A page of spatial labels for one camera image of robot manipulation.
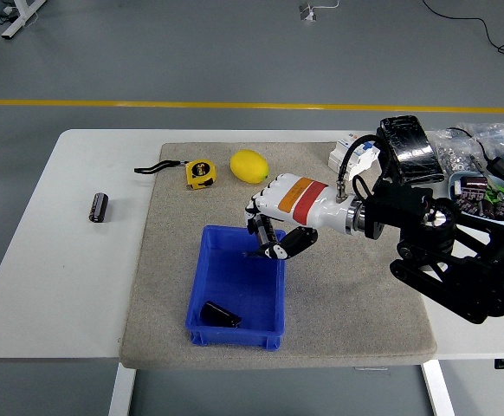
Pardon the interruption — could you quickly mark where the black floor cable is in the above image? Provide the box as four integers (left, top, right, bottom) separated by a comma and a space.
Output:
420, 0, 504, 64

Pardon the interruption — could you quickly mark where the blue plastic box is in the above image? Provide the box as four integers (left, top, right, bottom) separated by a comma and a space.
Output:
184, 224, 288, 351

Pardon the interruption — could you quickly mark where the white table leg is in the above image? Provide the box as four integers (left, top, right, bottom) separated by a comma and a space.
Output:
107, 362, 137, 416
422, 360, 456, 416

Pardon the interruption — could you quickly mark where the grey-brown felt mat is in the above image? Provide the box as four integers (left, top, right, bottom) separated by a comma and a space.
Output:
117, 141, 438, 372

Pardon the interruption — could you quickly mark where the clear bag of metal nuts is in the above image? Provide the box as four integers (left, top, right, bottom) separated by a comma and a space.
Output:
430, 127, 488, 175

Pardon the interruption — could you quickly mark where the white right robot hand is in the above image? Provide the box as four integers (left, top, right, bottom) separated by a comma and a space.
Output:
243, 172, 352, 262

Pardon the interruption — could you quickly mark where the white circuit breaker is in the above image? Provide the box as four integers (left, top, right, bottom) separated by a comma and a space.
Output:
326, 134, 381, 175

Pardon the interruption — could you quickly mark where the yellow lemon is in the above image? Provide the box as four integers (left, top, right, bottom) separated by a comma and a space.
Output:
229, 148, 270, 185

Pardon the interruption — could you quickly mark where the dark cylindrical battery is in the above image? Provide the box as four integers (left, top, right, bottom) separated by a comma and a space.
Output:
87, 192, 110, 224

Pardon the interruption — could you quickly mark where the glossy brown cylindrical battery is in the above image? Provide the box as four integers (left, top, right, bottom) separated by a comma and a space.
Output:
199, 300, 243, 329

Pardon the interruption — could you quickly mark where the brown battery with grey label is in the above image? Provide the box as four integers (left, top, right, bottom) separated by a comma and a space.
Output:
459, 173, 491, 194

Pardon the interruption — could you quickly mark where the black plastic-wrapped device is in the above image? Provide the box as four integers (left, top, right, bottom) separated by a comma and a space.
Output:
376, 114, 447, 186

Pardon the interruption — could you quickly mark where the white desk frame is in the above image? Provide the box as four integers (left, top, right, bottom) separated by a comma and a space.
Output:
0, 0, 48, 41

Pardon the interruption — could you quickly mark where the dark battery with silver print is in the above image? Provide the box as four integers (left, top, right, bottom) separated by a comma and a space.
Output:
254, 215, 281, 249

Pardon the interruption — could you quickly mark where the yellow tape measure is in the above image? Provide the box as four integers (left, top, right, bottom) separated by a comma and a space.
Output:
132, 159, 217, 192

